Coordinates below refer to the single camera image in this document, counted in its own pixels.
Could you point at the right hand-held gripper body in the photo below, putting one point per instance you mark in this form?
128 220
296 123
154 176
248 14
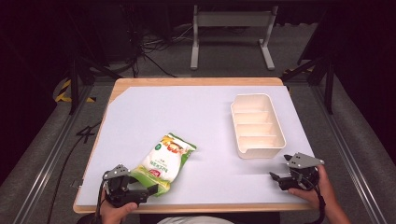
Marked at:
303 177

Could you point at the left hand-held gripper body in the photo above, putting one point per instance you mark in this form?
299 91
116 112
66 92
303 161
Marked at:
123 193

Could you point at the white and green snack bag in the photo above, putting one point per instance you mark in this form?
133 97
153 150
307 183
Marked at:
165 163

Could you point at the person's left hand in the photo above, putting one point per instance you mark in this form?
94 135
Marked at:
113 214

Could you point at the person's right hand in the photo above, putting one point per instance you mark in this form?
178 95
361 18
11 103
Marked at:
325 193

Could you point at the white plastic divided container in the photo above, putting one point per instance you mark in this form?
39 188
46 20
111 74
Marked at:
257 127

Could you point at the person's light clothing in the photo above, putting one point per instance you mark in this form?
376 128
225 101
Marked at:
194 220

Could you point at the white table mat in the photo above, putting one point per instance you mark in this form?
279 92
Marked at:
186 124

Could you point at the black metal stand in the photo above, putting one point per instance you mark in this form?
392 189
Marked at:
323 74
79 74

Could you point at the yellow and black floor tape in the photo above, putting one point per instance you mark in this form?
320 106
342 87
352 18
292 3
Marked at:
63 93

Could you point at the white metal stand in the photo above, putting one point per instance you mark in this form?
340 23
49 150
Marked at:
232 20

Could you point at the aluminium floor rail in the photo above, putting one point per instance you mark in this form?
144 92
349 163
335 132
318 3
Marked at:
345 149
46 165

